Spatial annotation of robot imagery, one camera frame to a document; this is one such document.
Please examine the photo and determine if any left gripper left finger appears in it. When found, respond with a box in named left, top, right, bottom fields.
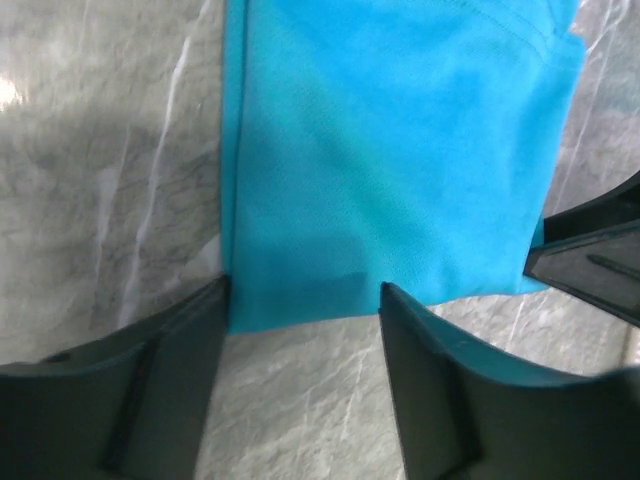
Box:
left=1, top=278, right=230, bottom=479

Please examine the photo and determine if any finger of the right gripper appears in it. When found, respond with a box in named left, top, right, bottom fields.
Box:
left=544, top=172, right=640, bottom=244
left=525, top=215, right=639, bottom=326

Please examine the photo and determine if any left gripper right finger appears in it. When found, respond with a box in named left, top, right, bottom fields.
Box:
left=379, top=283, right=639, bottom=479

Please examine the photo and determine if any teal t-shirt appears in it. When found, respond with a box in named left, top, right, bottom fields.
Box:
left=221, top=1, right=586, bottom=333

